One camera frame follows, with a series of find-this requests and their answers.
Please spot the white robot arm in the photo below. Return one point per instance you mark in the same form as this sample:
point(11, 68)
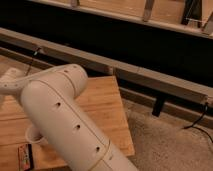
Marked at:
point(48, 99)

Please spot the bamboo cutting board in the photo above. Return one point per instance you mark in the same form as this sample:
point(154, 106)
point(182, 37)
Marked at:
point(101, 101)

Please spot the grey metal frame rail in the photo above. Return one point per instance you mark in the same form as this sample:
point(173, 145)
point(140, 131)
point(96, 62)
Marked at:
point(145, 77)

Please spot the white cup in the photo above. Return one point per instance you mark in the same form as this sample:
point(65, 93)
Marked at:
point(33, 136)

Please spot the red black small box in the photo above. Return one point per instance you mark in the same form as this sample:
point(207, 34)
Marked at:
point(25, 158)

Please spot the upper metal frame rail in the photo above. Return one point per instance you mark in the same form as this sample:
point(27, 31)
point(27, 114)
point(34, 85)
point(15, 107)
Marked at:
point(159, 13)

